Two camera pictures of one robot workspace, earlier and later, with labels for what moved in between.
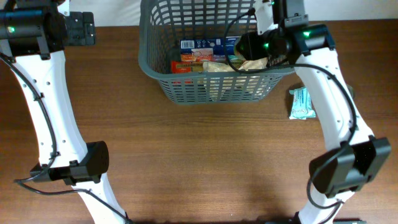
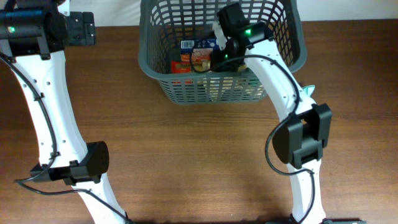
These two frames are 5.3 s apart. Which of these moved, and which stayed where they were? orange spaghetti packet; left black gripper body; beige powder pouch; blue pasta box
Moved: beige powder pouch
Stayed: left black gripper body; orange spaghetti packet; blue pasta box
